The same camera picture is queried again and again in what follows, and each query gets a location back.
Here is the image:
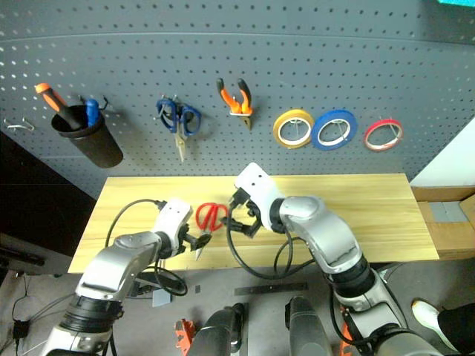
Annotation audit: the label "black trouser leg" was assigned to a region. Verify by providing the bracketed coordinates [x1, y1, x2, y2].
[436, 301, 475, 355]

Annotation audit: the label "white board panel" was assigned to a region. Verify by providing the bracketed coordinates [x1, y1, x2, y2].
[409, 116, 475, 188]

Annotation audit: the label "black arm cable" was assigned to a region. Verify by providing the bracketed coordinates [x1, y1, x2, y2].
[105, 198, 189, 297]
[226, 202, 317, 281]

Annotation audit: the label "small grey square plate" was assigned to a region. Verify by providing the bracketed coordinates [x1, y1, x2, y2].
[151, 289, 173, 309]

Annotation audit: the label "red tape roll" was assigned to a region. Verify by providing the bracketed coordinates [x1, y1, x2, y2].
[363, 118, 404, 152]

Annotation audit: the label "blue handled scissors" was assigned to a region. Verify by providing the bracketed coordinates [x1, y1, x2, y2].
[155, 96, 203, 164]

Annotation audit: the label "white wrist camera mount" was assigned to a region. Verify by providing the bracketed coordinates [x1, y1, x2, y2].
[151, 197, 194, 250]
[234, 162, 286, 231]

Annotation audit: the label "yellow tape roll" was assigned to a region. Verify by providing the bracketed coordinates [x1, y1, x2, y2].
[272, 108, 316, 150]

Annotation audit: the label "black flat metal strip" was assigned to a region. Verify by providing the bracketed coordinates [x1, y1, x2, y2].
[234, 282, 309, 297]

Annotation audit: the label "white shoe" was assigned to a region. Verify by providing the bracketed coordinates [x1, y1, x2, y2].
[410, 299, 462, 352]

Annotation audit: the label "blue tape roll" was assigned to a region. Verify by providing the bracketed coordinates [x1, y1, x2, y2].
[310, 108, 358, 151]

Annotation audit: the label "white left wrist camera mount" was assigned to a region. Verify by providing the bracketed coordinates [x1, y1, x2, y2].
[151, 197, 194, 250]

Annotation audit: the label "orange black handled screwdriver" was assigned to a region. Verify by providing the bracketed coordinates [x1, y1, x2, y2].
[34, 82, 87, 131]

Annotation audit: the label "orange toothed plastic part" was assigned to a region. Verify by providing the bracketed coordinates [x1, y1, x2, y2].
[338, 320, 354, 356]
[174, 317, 197, 350]

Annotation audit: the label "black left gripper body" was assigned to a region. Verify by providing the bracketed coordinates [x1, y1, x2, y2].
[176, 222, 198, 256]

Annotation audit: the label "orange black handled pliers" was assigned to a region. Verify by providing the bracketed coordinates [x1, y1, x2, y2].
[216, 77, 255, 131]

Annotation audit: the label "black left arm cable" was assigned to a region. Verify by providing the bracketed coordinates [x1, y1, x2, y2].
[105, 198, 189, 297]

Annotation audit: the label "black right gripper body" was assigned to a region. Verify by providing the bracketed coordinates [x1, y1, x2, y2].
[227, 188, 261, 224]

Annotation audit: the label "red handled scissors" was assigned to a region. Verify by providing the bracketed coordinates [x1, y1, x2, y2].
[194, 202, 229, 261]

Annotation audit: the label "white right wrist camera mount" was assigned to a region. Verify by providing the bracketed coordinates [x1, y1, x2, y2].
[234, 162, 286, 231]

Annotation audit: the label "black plastic cup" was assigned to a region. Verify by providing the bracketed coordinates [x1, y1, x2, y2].
[50, 105, 125, 169]

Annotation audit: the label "brown cardboard box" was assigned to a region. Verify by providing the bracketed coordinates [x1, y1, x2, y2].
[410, 185, 475, 261]

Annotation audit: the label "black power adapter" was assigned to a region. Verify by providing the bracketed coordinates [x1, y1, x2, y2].
[12, 320, 31, 340]

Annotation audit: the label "dark rounded shape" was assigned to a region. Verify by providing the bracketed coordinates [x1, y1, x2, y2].
[187, 301, 249, 356]
[284, 294, 333, 356]

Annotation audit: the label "light wooden table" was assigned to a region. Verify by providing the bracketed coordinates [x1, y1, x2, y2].
[68, 173, 441, 275]

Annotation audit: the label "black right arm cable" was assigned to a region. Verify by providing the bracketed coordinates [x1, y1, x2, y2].
[226, 202, 317, 281]

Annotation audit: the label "grey perforated pegboard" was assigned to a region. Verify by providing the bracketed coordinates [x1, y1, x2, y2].
[0, 0, 475, 202]

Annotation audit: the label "blue handled screwdriver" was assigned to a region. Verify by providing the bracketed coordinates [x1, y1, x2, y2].
[85, 98, 101, 128]

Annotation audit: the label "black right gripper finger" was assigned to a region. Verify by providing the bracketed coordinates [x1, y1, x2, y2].
[220, 216, 249, 234]
[244, 214, 262, 239]

